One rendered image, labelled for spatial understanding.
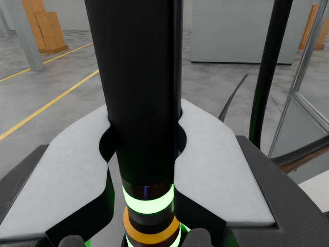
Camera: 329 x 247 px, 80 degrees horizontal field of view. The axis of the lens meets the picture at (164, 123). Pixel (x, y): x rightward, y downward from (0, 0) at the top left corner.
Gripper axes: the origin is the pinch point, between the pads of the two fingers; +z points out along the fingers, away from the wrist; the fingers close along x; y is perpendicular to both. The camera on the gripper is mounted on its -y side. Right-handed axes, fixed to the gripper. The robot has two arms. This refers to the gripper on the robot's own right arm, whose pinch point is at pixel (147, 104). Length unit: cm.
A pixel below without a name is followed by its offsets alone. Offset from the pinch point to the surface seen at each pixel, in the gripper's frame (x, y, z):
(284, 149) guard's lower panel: 89, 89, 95
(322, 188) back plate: 34.3, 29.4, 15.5
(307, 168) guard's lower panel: 84, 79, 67
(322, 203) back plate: 32.9, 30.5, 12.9
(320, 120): 84, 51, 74
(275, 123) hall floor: 165, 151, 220
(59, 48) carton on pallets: -344, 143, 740
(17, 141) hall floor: -189, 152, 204
